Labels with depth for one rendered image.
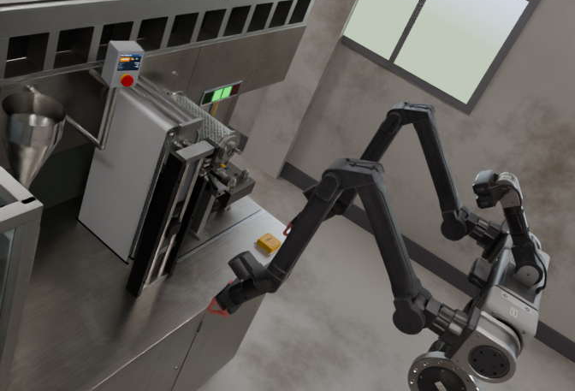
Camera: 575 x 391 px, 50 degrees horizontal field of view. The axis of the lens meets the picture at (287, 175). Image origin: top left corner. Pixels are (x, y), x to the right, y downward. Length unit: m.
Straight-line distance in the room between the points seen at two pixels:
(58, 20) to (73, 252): 0.74
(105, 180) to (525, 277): 1.26
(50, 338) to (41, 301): 0.13
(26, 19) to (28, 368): 0.89
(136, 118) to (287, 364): 1.78
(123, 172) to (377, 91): 2.33
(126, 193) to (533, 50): 2.49
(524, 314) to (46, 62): 1.40
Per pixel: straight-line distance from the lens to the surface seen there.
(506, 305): 1.63
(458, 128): 3.91
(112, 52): 1.52
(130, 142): 1.90
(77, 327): 1.91
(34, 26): 1.76
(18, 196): 1.20
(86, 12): 1.84
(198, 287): 2.11
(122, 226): 2.05
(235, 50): 2.51
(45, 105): 1.62
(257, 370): 3.17
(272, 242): 2.35
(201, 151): 1.73
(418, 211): 4.18
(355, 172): 1.42
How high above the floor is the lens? 2.38
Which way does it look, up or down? 32 degrees down
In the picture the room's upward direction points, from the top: 25 degrees clockwise
